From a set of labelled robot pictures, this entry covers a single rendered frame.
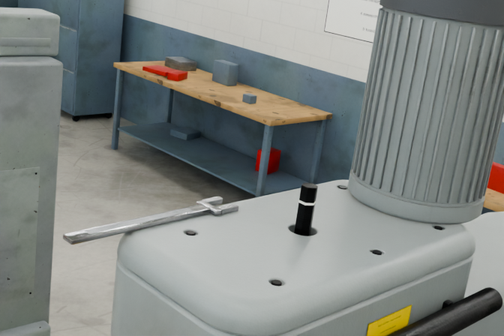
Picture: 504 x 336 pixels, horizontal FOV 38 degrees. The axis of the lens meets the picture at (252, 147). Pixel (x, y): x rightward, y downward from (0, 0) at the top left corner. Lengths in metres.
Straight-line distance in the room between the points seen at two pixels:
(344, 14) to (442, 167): 5.25
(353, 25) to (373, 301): 5.37
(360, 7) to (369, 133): 5.11
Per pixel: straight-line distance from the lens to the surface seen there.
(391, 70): 1.01
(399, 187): 1.03
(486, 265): 1.30
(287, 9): 6.66
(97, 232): 0.84
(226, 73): 6.76
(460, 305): 1.02
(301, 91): 6.54
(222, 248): 0.85
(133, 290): 0.85
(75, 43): 8.18
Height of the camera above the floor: 2.24
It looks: 16 degrees down
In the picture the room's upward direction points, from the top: 8 degrees clockwise
